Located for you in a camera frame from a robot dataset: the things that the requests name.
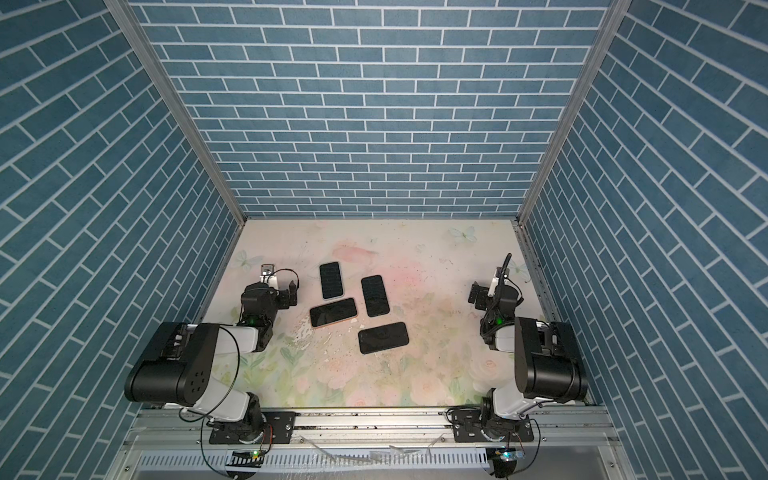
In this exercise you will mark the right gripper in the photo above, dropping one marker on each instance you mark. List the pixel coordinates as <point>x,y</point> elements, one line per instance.
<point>481,304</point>

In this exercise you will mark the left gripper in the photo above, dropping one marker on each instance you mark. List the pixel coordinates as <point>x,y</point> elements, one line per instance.
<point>282,296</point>

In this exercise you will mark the white-edged black phone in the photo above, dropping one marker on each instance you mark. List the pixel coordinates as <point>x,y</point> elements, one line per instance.
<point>330,279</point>

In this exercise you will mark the light blue phone case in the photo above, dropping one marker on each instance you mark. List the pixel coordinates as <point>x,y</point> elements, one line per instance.
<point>330,280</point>

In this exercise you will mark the purple-edged black phone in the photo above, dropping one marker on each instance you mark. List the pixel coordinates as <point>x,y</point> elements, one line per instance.
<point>333,312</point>

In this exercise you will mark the blue-edged black phone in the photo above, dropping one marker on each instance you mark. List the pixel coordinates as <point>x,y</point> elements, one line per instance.
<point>383,338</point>

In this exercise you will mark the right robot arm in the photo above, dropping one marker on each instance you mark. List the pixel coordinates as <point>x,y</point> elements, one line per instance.
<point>548,367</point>

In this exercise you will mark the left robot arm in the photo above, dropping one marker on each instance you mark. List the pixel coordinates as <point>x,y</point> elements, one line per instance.
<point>176,365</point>

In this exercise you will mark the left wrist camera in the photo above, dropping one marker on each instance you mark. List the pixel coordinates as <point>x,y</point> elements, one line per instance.
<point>268,275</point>

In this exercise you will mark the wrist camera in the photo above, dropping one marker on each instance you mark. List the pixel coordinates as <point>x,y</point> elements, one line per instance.
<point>268,275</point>
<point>498,278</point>

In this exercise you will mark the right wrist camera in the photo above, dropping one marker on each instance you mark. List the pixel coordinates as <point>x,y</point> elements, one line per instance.
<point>498,278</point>

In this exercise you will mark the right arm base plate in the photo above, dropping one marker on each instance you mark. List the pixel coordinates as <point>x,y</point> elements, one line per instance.
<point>474,425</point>

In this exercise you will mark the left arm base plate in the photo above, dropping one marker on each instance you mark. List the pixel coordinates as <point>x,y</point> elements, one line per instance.
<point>272,427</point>

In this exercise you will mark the aluminium front rail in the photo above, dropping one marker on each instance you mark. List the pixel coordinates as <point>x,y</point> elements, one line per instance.
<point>405,427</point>

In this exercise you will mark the white slotted cable duct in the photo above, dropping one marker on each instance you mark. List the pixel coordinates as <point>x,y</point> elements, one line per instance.
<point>312,461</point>

